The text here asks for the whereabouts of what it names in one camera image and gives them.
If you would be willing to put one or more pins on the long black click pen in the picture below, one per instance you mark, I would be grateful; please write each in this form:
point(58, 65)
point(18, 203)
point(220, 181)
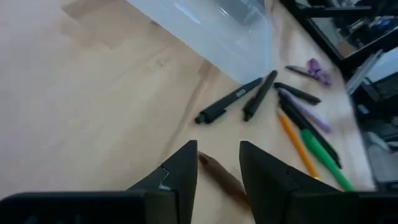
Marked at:
point(295, 116)

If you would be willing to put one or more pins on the orange pencil with eraser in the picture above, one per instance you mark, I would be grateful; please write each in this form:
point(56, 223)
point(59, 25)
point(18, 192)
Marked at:
point(298, 146)

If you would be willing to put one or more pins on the brown pen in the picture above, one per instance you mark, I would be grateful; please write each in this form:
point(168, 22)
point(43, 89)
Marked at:
point(224, 179)

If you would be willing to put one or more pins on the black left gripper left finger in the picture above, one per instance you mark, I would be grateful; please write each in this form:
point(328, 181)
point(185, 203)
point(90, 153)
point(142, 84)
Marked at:
point(178, 180)

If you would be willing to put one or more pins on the translucent plastic supply box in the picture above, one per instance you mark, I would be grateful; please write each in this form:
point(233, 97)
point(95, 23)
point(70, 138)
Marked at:
point(217, 31)

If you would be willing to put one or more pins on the purple translucent pen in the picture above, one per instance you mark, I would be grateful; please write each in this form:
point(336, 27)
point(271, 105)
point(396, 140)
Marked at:
point(314, 118)

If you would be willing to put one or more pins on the green highlighter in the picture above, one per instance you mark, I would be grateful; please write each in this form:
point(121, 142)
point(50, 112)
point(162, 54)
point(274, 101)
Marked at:
point(323, 158)

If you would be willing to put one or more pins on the black pen with grey label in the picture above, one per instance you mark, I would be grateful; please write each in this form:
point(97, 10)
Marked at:
point(224, 104)

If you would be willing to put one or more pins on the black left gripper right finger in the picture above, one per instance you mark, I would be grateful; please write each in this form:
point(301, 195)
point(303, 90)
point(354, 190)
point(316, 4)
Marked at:
point(267, 186)

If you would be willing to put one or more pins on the black table edge rail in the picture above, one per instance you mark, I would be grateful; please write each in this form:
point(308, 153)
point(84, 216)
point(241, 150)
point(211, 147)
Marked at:
point(343, 63)

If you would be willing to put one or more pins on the thin black pen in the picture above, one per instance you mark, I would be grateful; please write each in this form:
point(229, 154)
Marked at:
point(298, 71)

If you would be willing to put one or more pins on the purple plastic item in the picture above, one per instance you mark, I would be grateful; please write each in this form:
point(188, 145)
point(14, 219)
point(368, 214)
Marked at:
point(317, 71)

